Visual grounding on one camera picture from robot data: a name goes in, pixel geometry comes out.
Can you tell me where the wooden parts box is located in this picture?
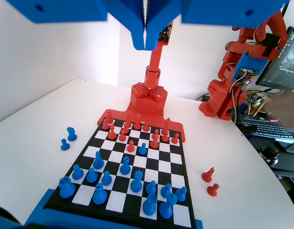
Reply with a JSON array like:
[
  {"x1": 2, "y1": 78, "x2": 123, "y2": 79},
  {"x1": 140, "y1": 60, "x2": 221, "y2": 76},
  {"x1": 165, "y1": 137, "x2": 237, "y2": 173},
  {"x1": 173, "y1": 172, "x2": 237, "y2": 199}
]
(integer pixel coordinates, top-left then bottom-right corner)
[{"x1": 245, "y1": 92, "x2": 269, "y2": 117}]

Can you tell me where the blue base plate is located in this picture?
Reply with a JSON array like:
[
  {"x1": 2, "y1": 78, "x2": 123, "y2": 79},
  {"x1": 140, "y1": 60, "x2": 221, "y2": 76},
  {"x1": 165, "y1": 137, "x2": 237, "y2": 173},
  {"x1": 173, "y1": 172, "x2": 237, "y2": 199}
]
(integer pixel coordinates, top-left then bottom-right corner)
[{"x1": 24, "y1": 188, "x2": 204, "y2": 229}]

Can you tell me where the white cable bundle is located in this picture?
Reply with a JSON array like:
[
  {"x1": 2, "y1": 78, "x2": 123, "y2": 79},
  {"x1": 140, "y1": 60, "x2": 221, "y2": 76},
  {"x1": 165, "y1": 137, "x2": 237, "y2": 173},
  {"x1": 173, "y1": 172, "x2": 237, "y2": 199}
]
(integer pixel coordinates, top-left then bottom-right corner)
[{"x1": 229, "y1": 77, "x2": 245, "y2": 120}]

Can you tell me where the black computer monitor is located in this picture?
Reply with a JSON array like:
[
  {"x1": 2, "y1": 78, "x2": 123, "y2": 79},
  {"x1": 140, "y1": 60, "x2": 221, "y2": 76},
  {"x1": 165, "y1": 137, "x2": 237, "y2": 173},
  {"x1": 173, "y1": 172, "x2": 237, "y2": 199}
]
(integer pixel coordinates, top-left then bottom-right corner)
[{"x1": 255, "y1": 26, "x2": 294, "y2": 92}]

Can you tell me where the blue chess queen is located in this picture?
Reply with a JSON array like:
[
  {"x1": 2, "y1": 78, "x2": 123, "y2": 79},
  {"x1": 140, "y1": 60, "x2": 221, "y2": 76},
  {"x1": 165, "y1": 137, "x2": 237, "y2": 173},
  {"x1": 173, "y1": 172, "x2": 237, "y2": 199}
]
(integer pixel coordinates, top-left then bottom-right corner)
[{"x1": 130, "y1": 170, "x2": 144, "y2": 193}]

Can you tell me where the green circuit board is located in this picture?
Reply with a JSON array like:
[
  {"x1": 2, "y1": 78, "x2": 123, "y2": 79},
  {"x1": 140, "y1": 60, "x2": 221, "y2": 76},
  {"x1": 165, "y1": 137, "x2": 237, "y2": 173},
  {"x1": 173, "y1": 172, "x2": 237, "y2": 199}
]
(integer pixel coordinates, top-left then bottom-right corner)
[{"x1": 236, "y1": 68, "x2": 254, "y2": 84}]

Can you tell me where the black and white chessboard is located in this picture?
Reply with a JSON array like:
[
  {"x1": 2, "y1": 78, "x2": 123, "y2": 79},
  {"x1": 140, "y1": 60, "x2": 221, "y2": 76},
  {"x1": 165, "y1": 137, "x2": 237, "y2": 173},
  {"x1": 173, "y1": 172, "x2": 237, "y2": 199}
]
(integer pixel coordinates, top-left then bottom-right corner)
[{"x1": 45, "y1": 118, "x2": 196, "y2": 229}]

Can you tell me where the person's hand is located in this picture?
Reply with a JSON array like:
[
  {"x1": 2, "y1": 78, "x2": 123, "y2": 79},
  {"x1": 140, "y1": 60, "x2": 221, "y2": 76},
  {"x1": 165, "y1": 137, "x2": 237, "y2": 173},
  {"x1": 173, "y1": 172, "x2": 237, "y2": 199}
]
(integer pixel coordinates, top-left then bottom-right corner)
[{"x1": 268, "y1": 89, "x2": 294, "y2": 129}]

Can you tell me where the blue controller board mount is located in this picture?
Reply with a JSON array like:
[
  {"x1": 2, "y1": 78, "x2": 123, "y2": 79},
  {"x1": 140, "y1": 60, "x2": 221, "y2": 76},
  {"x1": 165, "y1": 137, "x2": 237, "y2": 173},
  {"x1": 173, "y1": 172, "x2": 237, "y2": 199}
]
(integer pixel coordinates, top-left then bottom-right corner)
[{"x1": 232, "y1": 51, "x2": 266, "y2": 84}]

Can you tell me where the black knob device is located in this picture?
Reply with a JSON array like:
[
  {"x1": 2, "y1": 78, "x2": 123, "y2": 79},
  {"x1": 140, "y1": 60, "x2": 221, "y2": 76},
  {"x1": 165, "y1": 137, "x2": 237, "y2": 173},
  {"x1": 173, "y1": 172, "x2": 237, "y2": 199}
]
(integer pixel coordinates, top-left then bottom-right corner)
[{"x1": 260, "y1": 147, "x2": 281, "y2": 165}]

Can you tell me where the red chess knight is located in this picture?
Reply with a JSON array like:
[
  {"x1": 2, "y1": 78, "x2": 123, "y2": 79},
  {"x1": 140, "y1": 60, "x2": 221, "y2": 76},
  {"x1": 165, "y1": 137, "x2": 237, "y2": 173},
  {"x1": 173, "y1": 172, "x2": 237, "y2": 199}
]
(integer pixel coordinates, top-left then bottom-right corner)
[{"x1": 201, "y1": 167, "x2": 215, "y2": 183}]

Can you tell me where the group of red chess pieces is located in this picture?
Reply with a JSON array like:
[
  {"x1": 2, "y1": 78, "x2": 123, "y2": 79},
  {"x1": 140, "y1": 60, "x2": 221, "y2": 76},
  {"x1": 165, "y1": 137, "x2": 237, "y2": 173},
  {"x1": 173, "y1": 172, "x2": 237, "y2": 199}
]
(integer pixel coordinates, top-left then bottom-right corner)
[{"x1": 96, "y1": 108, "x2": 187, "y2": 143}]

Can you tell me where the black keyboard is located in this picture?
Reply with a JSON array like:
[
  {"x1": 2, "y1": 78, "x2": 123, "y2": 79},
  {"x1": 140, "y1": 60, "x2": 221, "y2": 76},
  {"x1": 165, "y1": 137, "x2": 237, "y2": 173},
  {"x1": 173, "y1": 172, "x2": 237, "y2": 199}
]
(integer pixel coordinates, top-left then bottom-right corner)
[{"x1": 239, "y1": 118, "x2": 294, "y2": 144}]

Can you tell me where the blue chess rook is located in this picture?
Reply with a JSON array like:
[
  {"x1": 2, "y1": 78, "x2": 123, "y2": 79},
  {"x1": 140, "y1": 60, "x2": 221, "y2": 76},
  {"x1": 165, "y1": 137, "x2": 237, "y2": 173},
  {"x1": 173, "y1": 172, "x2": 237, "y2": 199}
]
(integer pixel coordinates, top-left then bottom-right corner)
[
  {"x1": 58, "y1": 176, "x2": 76, "y2": 199},
  {"x1": 142, "y1": 194, "x2": 158, "y2": 217}
]

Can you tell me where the red arm on perforated base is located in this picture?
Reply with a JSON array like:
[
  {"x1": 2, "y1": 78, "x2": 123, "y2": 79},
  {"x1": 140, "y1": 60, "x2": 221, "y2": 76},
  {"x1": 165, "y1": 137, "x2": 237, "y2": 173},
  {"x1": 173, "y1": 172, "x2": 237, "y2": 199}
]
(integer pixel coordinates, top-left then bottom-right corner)
[{"x1": 129, "y1": 21, "x2": 173, "y2": 115}]

